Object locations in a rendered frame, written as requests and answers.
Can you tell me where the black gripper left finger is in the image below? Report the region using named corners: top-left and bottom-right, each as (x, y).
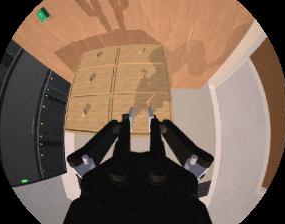
top-left (67, 107), bottom-right (134, 182)

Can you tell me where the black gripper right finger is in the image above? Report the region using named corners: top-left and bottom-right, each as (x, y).
top-left (147, 107), bottom-right (214, 183)

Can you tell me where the light wooden drawer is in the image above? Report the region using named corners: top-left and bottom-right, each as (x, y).
top-left (66, 97), bottom-right (110, 131)
top-left (78, 47), bottom-right (118, 71)
top-left (112, 96), bottom-right (170, 133)
top-left (70, 67), bottom-right (114, 97)
top-left (118, 45), bottom-right (164, 65)
top-left (114, 65), bottom-right (168, 95)

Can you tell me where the small wooden chest of drawers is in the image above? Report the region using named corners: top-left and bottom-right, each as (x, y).
top-left (64, 45), bottom-right (174, 135)

